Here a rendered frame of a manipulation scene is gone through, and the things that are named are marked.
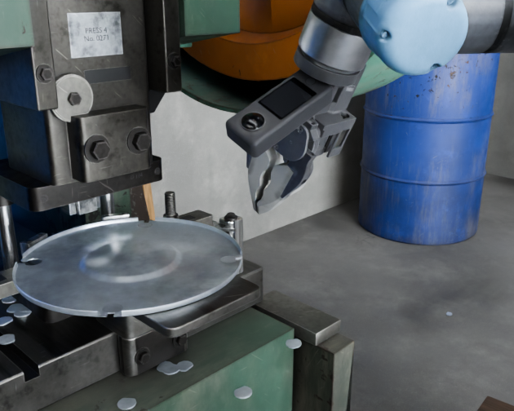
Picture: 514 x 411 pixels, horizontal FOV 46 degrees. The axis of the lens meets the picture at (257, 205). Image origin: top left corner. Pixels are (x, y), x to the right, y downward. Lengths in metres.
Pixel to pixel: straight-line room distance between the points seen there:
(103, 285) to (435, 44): 0.47
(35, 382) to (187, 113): 1.82
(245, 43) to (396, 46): 0.58
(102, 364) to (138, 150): 0.27
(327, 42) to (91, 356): 0.47
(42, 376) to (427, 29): 0.56
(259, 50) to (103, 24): 0.33
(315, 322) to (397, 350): 1.18
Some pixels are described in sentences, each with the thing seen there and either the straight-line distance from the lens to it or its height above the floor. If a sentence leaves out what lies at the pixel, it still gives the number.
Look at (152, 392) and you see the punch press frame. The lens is 0.80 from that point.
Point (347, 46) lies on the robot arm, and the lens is 0.63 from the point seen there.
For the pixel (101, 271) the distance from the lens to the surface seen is 0.78.
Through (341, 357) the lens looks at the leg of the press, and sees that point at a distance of 0.93.
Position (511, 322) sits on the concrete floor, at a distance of 2.38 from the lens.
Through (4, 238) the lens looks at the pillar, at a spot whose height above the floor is 0.79.
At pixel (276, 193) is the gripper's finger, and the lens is 0.71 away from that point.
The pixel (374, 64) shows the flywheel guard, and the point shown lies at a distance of 0.87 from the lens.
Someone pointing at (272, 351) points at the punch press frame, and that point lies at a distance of 0.90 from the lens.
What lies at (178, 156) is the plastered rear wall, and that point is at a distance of 2.49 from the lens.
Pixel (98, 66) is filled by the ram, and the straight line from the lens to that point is 0.79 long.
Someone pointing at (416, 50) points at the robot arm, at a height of 1.07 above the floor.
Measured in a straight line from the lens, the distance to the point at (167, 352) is 0.84.
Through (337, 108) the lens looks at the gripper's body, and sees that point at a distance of 0.71.
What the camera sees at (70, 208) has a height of 0.83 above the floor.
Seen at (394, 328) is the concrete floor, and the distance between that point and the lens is 2.22.
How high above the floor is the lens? 1.12
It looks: 20 degrees down
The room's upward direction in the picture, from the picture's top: straight up
